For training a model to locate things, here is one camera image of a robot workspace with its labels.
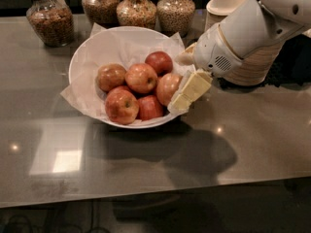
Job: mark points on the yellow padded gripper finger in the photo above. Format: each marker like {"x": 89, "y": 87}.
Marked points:
{"x": 192, "y": 86}

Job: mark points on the red apple back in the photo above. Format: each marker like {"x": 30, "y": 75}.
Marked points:
{"x": 160, "y": 61}

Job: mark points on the glass jar pale cereal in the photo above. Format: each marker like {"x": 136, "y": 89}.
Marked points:
{"x": 175, "y": 16}

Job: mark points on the glass jar granola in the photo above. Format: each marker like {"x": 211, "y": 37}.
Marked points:
{"x": 102, "y": 12}

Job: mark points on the glass jar brown cereal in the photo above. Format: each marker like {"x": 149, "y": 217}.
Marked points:
{"x": 52, "y": 21}

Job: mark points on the black mat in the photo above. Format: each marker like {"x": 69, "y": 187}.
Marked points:
{"x": 292, "y": 65}

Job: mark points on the glass jar colourful cereal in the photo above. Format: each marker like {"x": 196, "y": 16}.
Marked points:
{"x": 141, "y": 13}

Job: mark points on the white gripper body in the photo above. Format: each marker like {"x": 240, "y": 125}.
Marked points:
{"x": 212, "y": 52}

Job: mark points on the white paper liner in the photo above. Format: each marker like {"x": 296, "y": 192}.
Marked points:
{"x": 84, "y": 91}

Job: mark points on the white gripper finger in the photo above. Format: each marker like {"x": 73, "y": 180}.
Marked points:
{"x": 186, "y": 57}

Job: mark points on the brownish apple left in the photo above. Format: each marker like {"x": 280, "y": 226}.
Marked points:
{"x": 110, "y": 76}

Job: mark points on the red yellow apple centre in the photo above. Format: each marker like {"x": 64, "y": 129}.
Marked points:
{"x": 141, "y": 78}

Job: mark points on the white bowl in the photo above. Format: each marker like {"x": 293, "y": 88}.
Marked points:
{"x": 113, "y": 46}

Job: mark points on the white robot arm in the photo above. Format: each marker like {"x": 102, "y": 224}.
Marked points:
{"x": 262, "y": 23}

